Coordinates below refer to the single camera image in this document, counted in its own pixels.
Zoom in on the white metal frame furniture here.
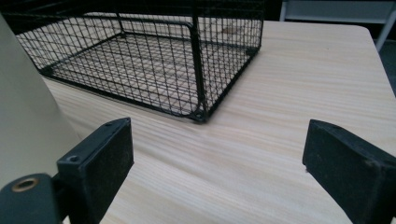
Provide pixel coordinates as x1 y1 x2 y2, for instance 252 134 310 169
279 0 396 52

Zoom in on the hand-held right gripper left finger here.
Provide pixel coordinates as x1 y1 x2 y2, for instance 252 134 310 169
56 117 134 224

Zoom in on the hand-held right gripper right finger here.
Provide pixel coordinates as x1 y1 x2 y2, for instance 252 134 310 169
302 119 396 224

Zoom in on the pale cream curved object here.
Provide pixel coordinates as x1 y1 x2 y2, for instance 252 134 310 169
0 13 82 189

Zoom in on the black wire mesh basket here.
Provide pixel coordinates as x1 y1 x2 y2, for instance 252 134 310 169
0 0 265 123

